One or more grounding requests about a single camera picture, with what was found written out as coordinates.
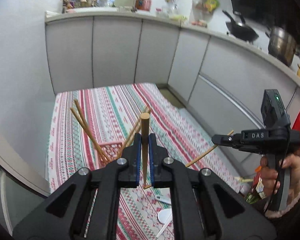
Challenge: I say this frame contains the wooden chopstick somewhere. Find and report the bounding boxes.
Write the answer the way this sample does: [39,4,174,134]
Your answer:
[70,107,110,164]
[143,184,152,190]
[74,99,92,133]
[116,106,151,159]
[185,129,235,169]
[141,113,150,187]

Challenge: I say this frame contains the person right hand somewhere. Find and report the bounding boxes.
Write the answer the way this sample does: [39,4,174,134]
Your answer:
[259,153,300,201]

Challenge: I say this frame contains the white plastic spoon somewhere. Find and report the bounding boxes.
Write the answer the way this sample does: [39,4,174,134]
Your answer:
[155,195,171,205]

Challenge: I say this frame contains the patterned striped tablecloth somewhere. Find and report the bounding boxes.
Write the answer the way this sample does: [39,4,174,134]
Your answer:
[45,82,243,240]

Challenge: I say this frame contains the white kitchen cabinets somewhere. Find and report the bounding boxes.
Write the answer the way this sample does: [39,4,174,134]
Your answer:
[44,12,300,176]

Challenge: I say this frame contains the dark floor mat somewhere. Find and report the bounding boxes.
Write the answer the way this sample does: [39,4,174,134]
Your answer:
[156,84,185,109]

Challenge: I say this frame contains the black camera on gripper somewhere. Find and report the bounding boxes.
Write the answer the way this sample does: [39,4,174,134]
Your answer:
[261,89,290,128]

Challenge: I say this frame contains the steel stock pot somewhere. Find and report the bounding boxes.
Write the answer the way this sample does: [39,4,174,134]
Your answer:
[266,27,296,67]

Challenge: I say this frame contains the black wok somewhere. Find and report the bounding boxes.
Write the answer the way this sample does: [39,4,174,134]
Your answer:
[222,10,259,43]

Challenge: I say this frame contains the pink perforated utensil holder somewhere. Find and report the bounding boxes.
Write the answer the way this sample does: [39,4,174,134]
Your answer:
[94,141,122,169]

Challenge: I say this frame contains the pink soap bottle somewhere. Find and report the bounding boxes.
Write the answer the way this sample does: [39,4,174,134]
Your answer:
[142,0,151,11]

